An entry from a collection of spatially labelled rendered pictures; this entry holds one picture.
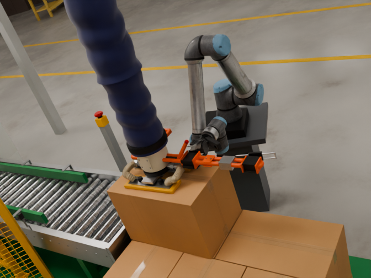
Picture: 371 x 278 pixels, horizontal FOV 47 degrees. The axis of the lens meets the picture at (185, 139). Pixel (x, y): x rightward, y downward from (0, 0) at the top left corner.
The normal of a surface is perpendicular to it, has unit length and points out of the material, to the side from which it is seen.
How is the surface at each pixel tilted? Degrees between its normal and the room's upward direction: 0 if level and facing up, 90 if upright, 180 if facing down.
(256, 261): 0
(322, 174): 0
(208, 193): 90
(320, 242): 0
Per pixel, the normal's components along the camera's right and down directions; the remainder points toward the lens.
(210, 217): 0.81, 0.05
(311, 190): -0.29, -0.82
